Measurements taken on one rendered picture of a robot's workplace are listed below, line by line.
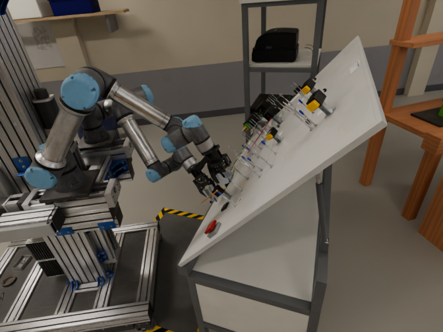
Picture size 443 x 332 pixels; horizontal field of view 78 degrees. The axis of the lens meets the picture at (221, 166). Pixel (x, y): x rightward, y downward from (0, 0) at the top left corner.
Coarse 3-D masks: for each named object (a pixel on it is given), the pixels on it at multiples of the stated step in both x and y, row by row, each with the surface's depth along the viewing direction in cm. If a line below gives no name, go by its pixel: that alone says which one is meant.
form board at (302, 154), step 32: (352, 64) 120; (352, 96) 91; (288, 128) 135; (320, 128) 95; (352, 128) 73; (256, 160) 144; (288, 160) 100; (320, 160) 76; (256, 192) 104; (288, 192) 83; (224, 224) 110; (192, 256) 119
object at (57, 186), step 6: (78, 168) 136; (66, 174) 128; (72, 174) 130; (78, 174) 133; (84, 174) 139; (60, 180) 129; (66, 180) 129; (72, 180) 131; (78, 180) 133; (84, 180) 136; (54, 186) 132; (60, 186) 130; (66, 186) 130; (72, 186) 131; (78, 186) 133; (60, 192) 131
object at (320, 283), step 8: (328, 168) 160; (328, 176) 153; (328, 184) 147; (328, 192) 142; (328, 200) 137; (328, 208) 132; (328, 216) 128; (328, 224) 123; (328, 232) 120; (320, 248) 110; (320, 256) 109; (320, 264) 106; (320, 272) 104; (320, 280) 100; (320, 288) 102; (312, 296) 107; (320, 296) 104; (312, 304) 108; (320, 304) 107; (320, 312) 110
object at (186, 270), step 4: (204, 216) 153; (200, 224) 148; (192, 236) 141; (188, 244) 137; (184, 252) 133; (196, 256) 135; (180, 260) 129; (192, 260) 131; (196, 260) 136; (188, 264) 127; (192, 264) 131; (180, 268) 127; (184, 268) 126; (188, 268) 127; (192, 268) 132; (180, 272) 129; (184, 272) 128; (188, 272) 127; (188, 276) 129
